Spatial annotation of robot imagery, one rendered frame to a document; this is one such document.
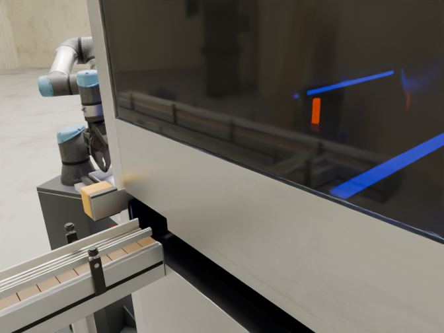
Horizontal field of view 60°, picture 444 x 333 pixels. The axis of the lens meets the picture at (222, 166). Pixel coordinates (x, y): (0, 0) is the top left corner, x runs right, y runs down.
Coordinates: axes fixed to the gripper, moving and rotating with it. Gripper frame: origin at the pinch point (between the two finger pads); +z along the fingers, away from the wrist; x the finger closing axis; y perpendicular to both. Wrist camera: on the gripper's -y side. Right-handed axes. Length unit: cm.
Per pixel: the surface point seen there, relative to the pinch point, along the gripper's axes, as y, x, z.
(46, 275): -57, 38, -5
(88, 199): -40.5, 21.6, -9.8
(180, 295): -65, 13, 10
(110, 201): -43.0, 17.1, -8.7
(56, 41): 1142, -358, 9
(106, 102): -39, 12, -33
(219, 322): -80, 13, 8
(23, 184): 248, -16, 91
